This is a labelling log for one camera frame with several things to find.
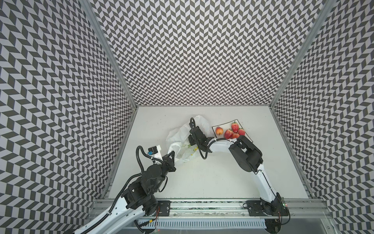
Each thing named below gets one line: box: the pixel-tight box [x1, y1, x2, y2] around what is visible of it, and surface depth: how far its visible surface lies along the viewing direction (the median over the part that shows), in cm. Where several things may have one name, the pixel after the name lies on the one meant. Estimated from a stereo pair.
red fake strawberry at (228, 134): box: [224, 129, 234, 139], surface depth 100 cm
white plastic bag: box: [165, 115, 211, 163], surface depth 86 cm
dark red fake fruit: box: [238, 129, 246, 137], surface depth 98 cm
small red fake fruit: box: [215, 126, 224, 136], surface depth 100 cm
